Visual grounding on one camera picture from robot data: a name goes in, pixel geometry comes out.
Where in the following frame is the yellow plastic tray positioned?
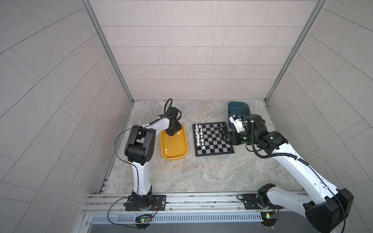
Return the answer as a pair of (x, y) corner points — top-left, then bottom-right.
(161, 126), (188, 161)

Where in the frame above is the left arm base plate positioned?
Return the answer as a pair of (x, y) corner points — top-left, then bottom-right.
(123, 195), (167, 211)

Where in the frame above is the teal plastic bin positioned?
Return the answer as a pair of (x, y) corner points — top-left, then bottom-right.
(227, 102), (249, 118)

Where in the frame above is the aluminium mounting rail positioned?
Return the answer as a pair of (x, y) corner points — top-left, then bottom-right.
(81, 190), (325, 215)

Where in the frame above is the ventilation grille strip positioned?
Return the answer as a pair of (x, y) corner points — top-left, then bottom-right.
(91, 212), (263, 225)

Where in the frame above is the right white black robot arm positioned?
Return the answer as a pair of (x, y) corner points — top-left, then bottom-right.
(223, 114), (354, 233)

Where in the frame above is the left black cable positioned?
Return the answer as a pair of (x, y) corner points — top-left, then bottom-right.
(106, 127), (140, 229)

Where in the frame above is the left green circuit board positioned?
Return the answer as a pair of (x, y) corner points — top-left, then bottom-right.
(135, 214), (153, 224)

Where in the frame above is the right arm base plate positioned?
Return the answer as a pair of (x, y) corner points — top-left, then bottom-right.
(237, 193), (283, 210)

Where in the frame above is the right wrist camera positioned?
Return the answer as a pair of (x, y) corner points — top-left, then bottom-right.
(229, 114), (246, 133)

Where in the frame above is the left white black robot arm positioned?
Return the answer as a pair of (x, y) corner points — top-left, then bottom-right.
(124, 98), (182, 210)

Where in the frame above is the right circuit board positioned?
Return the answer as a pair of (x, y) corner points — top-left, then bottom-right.
(261, 212), (277, 227)

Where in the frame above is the black white chessboard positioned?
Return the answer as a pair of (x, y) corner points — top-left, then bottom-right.
(192, 121), (235, 157)

